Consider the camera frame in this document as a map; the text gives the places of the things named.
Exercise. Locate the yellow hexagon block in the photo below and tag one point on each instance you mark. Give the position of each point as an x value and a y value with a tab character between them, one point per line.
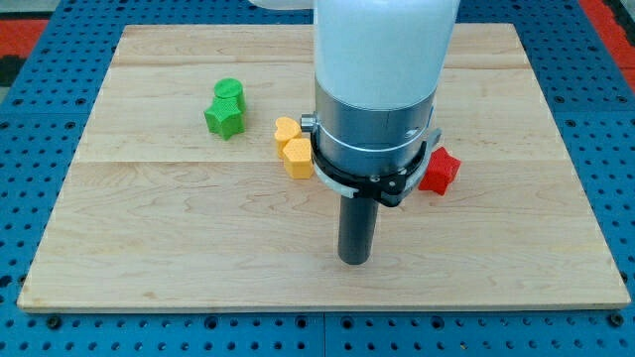
297	158

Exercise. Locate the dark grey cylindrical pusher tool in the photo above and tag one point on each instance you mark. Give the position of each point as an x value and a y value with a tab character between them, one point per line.
357	220

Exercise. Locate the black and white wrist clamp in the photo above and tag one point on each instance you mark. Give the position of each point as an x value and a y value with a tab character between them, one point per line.
388	190

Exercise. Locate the yellow heart block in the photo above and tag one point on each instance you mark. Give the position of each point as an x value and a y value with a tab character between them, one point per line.
286	130

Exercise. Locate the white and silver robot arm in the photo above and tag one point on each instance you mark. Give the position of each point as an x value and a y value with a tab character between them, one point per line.
377	67

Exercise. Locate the green star block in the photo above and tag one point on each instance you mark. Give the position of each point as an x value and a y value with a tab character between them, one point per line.
224	117

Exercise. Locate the green cylinder block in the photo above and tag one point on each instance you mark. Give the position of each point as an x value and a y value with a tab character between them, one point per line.
230	87

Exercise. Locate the light wooden board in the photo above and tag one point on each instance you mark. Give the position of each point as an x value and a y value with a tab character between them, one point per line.
157	214

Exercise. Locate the red star block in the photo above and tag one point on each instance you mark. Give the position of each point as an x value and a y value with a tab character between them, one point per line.
441	172

